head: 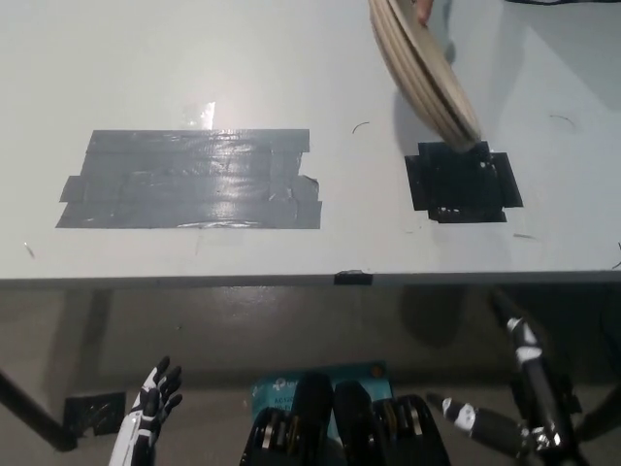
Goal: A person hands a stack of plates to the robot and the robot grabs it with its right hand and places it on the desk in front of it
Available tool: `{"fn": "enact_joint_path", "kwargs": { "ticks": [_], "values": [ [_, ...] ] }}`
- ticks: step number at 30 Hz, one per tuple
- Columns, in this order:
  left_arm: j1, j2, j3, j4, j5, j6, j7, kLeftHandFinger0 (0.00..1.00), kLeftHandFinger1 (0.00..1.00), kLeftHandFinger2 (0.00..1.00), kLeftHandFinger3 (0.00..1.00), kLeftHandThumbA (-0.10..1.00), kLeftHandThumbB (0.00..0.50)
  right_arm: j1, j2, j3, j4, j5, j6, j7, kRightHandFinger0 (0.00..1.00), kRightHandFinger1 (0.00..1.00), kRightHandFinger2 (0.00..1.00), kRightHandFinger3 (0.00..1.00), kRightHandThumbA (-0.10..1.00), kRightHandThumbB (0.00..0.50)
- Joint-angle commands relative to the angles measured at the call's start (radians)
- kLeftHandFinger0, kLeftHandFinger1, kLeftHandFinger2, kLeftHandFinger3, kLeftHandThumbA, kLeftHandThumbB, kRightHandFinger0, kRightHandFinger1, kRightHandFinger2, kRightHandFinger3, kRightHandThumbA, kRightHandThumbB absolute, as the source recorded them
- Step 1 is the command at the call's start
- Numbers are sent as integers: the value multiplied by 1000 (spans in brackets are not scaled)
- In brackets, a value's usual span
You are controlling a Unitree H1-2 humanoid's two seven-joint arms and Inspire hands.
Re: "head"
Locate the grey duct tape patch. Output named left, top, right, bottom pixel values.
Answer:
left=54, top=128, right=324, bottom=230

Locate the beige paper plate stack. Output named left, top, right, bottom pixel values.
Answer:
left=367, top=0, right=482, bottom=151

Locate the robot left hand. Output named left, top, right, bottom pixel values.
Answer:
left=126, top=355, right=184, bottom=438

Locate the teal cardboard box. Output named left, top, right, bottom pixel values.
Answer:
left=250, top=359, right=394, bottom=438

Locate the black tape square patch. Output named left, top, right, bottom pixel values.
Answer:
left=404, top=139, right=524, bottom=224

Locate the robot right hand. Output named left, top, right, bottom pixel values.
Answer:
left=425, top=288, right=576, bottom=441

